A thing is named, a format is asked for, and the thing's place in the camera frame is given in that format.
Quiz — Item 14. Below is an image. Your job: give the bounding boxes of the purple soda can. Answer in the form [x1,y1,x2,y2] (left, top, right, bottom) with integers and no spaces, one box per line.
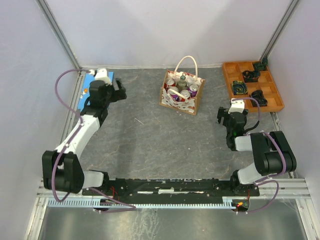
[167,86,179,102]
[188,83,199,98]

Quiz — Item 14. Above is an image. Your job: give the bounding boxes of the red cola can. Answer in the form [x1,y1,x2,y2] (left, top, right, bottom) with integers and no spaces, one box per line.
[164,77,176,91]
[179,89,191,102]

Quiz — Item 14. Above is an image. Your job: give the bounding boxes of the clear glass bottle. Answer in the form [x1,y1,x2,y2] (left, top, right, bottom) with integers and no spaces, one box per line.
[176,75,188,93]

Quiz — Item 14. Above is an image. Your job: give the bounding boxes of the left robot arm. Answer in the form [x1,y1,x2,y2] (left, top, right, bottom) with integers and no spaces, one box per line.
[42,78,127,195]

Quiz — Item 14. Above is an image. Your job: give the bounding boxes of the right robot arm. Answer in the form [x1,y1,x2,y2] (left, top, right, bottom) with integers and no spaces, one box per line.
[214,107,297,196]

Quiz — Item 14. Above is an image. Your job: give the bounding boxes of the canvas tote bag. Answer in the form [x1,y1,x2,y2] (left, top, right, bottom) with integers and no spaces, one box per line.
[159,55,206,116]

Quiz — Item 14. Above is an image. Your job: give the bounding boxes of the blue patterned cloth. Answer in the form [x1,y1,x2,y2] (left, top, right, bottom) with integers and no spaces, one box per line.
[77,72,114,111]

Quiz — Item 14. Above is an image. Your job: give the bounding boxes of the rolled blue yellow sock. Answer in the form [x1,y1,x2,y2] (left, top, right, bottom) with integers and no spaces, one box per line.
[231,80,248,95]

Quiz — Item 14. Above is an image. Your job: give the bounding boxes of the rolled black sock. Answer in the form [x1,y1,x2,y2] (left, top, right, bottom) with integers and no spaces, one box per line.
[250,89,268,107]

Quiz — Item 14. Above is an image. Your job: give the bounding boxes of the wooden compartment tray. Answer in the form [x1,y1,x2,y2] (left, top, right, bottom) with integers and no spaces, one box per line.
[222,61,285,112]

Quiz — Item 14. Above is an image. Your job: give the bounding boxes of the black sock centre tray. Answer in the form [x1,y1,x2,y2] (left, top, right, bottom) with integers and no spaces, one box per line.
[242,70,261,83]

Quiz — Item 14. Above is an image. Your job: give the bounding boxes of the dark sock top corner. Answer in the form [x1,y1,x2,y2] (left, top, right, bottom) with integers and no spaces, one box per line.
[252,56,268,72]

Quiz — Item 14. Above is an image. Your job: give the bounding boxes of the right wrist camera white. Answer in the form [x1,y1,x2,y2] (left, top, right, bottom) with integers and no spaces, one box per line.
[228,98,245,114]

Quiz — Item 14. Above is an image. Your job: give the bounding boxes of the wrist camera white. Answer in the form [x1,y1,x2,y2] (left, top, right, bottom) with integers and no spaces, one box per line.
[88,68,112,86]
[228,98,245,114]

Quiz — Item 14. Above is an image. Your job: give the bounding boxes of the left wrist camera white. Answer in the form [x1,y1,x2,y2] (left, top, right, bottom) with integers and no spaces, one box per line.
[88,68,112,86]

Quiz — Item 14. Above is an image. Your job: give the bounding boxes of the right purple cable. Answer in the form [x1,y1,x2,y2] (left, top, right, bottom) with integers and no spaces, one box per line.
[234,96,288,215]

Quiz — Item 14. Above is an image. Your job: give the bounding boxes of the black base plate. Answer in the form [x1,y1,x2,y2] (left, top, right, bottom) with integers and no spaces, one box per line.
[96,177,260,205]

